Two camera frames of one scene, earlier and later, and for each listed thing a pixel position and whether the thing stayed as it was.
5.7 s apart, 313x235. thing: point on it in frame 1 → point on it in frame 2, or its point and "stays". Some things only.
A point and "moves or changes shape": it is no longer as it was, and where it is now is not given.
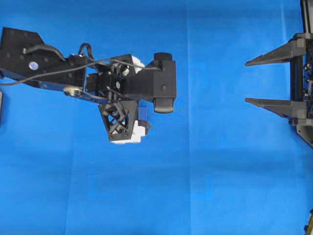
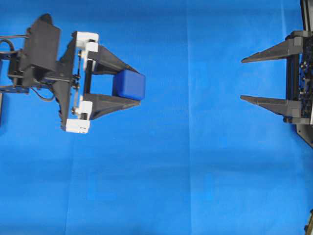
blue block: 143,112 moves or changes shape
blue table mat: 217,164 stays
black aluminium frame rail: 306,9 stays
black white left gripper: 116,90 → 77,105
